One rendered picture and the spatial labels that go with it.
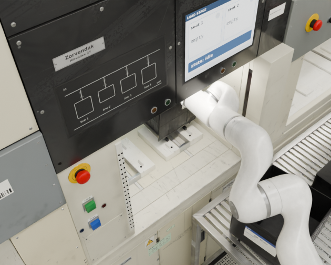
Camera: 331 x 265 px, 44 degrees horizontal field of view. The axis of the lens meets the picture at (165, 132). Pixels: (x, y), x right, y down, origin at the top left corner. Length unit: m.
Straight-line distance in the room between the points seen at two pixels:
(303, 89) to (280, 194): 1.07
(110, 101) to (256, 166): 0.42
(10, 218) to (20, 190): 0.09
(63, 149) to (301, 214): 0.64
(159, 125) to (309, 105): 0.79
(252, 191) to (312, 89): 1.13
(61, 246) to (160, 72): 0.60
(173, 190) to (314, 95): 0.89
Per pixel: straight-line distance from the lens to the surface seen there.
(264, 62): 1.40
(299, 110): 2.03
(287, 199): 1.15
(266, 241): 1.55
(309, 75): 2.25
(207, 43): 1.16
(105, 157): 1.14
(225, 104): 1.33
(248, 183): 1.11
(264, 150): 1.11
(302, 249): 1.13
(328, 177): 1.80
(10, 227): 1.11
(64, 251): 1.34
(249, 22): 1.27
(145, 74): 1.04
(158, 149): 1.75
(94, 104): 0.99
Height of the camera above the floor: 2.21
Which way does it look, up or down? 46 degrees down
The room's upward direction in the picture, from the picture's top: 2 degrees counter-clockwise
